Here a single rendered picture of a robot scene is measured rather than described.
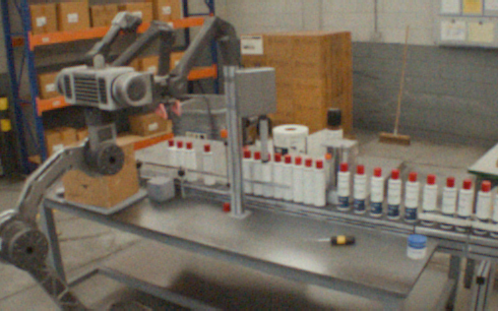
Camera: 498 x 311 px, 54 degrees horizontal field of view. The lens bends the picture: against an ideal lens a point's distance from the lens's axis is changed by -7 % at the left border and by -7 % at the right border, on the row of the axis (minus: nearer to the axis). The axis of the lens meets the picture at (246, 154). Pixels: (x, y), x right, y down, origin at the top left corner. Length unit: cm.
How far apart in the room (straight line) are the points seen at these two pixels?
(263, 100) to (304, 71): 368
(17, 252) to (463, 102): 554
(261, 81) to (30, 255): 118
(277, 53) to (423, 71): 192
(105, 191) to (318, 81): 371
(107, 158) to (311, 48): 386
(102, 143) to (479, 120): 510
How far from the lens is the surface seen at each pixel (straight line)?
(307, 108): 590
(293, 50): 589
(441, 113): 673
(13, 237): 211
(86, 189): 258
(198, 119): 490
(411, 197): 209
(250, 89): 215
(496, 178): 308
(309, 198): 228
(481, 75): 648
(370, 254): 198
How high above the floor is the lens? 174
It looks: 16 degrees down
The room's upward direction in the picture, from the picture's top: 3 degrees counter-clockwise
